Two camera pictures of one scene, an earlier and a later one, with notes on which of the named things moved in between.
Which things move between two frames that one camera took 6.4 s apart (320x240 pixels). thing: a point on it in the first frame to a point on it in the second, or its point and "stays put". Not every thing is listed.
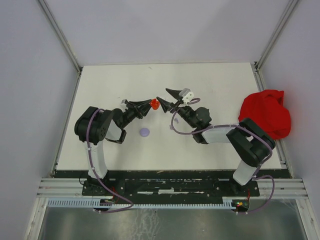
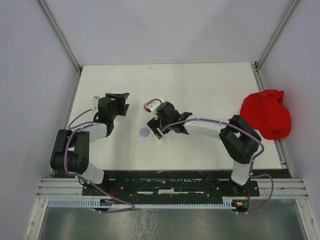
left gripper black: x=143 y=112 to x=123 y=108
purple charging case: x=144 y=132 stays put
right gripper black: x=166 y=106 to x=153 y=124
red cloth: x=264 y=109 stays put
